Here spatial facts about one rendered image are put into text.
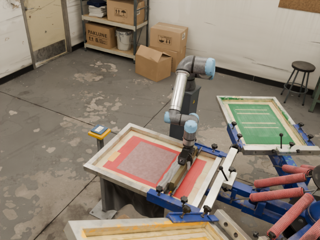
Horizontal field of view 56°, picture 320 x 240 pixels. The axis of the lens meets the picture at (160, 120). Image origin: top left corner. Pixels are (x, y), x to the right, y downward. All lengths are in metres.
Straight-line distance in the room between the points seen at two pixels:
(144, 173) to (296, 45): 3.97
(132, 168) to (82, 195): 1.25
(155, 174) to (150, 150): 0.24
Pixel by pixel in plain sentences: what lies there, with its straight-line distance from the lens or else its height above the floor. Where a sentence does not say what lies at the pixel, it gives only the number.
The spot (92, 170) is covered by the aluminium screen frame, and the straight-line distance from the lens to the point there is 2.03.
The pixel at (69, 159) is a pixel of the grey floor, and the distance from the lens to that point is 3.65.
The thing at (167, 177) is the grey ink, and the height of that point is 0.96.
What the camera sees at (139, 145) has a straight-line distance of 2.25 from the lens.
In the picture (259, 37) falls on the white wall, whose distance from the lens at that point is 5.49.
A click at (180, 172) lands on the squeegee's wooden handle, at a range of 1.91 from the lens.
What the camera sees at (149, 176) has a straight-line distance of 2.02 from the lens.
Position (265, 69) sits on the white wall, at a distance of 5.64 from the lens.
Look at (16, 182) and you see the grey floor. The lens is 3.54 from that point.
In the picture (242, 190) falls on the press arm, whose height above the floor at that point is 1.04.
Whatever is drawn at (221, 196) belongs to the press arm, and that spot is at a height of 0.92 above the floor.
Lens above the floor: 2.38
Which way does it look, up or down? 34 degrees down
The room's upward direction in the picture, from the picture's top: 4 degrees clockwise
